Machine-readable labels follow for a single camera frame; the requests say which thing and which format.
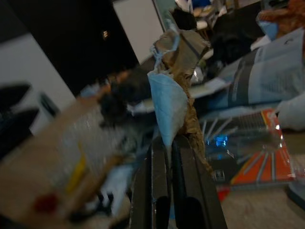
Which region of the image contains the cardboard box with clear tape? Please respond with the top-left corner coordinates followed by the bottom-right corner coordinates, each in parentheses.
top-left (0, 95), bottom-right (143, 222)

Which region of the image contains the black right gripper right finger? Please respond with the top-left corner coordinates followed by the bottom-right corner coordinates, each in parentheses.
top-left (172, 136), bottom-right (228, 229)

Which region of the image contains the black bag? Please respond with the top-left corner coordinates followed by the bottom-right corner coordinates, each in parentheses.
top-left (209, 14), bottom-right (272, 65)

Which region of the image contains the brown paper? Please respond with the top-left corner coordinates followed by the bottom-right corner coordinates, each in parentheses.
top-left (152, 30), bottom-right (215, 177)

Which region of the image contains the white round stool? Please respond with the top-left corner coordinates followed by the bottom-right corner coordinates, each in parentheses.
top-left (195, 20), bottom-right (212, 39)

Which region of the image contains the orange blister pack of tools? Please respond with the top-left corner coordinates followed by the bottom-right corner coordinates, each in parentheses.
top-left (202, 108), bottom-right (301, 191)

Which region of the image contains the black panel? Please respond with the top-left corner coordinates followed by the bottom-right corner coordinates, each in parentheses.
top-left (0, 0), bottom-right (165, 96)

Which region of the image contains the blue face mask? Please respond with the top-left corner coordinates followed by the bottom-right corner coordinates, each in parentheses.
top-left (258, 20), bottom-right (280, 39)
top-left (147, 23), bottom-right (189, 167)

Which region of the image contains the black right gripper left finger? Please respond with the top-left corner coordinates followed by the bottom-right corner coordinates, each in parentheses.
top-left (130, 136), bottom-right (172, 229)

